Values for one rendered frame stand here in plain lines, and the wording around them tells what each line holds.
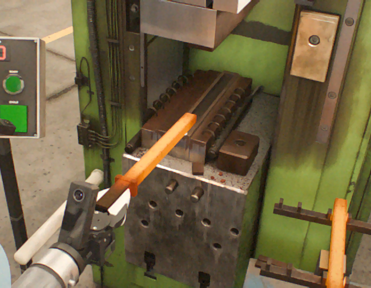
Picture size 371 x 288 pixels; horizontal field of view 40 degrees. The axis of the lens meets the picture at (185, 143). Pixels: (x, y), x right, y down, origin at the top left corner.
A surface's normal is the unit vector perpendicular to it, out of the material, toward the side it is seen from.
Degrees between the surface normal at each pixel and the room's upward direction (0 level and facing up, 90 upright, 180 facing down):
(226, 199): 90
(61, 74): 0
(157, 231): 90
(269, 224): 90
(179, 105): 0
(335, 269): 0
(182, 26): 90
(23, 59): 60
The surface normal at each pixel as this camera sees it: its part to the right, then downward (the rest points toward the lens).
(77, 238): -0.33, 0.00
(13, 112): 0.04, 0.09
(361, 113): -0.40, 0.51
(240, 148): 0.04, -0.82
